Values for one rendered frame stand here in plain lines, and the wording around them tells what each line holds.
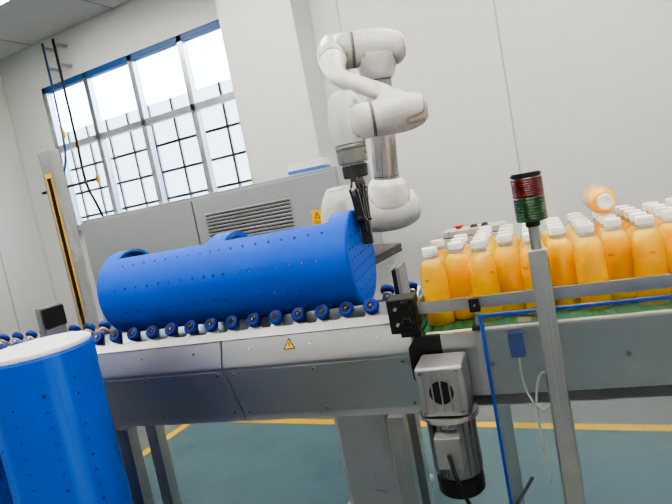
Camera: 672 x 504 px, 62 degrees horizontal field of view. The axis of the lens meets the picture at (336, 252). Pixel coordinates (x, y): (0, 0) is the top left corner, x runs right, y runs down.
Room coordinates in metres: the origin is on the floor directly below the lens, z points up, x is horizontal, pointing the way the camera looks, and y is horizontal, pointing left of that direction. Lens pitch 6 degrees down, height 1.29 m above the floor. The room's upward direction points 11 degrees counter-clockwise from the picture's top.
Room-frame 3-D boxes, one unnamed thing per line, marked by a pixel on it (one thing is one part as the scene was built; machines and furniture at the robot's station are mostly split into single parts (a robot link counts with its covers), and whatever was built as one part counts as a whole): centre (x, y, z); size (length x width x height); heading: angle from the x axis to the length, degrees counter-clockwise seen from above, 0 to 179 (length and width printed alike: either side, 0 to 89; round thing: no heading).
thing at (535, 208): (1.14, -0.41, 1.18); 0.06 x 0.06 x 0.05
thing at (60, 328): (2.06, 1.08, 1.00); 0.10 x 0.04 x 0.15; 160
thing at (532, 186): (1.14, -0.41, 1.23); 0.06 x 0.06 x 0.04
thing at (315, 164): (3.52, 0.07, 1.48); 0.24 x 0.12 x 0.08; 71
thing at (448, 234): (1.82, -0.46, 1.05); 0.20 x 0.10 x 0.10; 70
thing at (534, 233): (1.14, -0.41, 1.18); 0.06 x 0.06 x 0.16
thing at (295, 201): (3.91, 0.76, 0.72); 2.15 x 0.54 x 1.45; 63
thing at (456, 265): (1.46, -0.31, 0.99); 0.07 x 0.07 x 0.19
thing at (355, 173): (1.66, -0.10, 1.32); 0.08 x 0.07 x 0.09; 160
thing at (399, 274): (1.61, -0.17, 0.99); 0.10 x 0.02 x 0.12; 160
